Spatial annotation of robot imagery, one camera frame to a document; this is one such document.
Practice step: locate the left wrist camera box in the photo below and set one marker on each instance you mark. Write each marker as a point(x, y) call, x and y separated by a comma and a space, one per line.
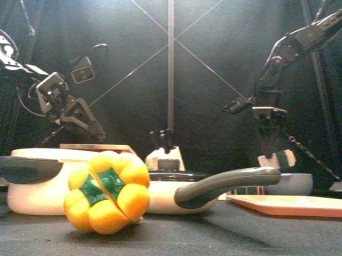
point(82, 72)

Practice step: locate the brown wooden board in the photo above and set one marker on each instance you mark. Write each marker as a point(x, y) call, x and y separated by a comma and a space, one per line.
point(97, 147)

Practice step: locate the dark pan lid grey knob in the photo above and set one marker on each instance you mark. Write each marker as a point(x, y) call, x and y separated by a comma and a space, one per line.
point(177, 176)

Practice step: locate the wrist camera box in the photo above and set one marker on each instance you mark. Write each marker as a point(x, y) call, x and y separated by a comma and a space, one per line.
point(82, 72)
point(237, 105)

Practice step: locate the grey vertical frame pole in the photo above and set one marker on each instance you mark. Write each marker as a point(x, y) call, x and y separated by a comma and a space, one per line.
point(171, 66)

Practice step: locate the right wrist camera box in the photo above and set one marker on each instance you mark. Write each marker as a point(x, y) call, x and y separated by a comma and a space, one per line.
point(237, 105)

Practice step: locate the white toy bowl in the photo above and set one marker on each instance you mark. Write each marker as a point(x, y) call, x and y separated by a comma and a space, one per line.
point(288, 185)

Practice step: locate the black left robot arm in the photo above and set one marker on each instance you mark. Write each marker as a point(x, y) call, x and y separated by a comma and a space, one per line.
point(17, 68)

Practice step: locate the pink plastic tray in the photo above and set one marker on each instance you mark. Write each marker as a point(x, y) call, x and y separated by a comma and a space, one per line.
point(288, 204)

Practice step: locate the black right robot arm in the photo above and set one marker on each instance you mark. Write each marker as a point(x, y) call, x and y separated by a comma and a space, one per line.
point(275, 76)

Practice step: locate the black diagonal strut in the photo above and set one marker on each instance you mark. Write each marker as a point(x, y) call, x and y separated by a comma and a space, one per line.
point(311, 155)

